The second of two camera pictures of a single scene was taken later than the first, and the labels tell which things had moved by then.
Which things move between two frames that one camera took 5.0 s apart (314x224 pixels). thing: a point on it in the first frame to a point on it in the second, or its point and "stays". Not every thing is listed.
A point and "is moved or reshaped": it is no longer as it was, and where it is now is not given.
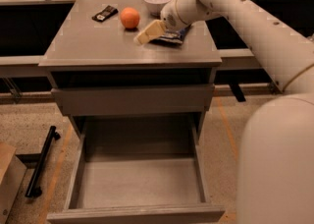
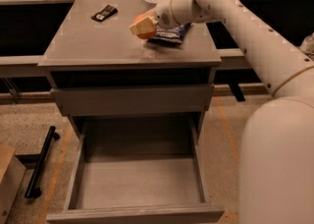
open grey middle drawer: [137, 170] stays
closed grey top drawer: [78, 101] stays
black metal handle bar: [33, 190] stays
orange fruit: [130, 17] is moved or reshaped
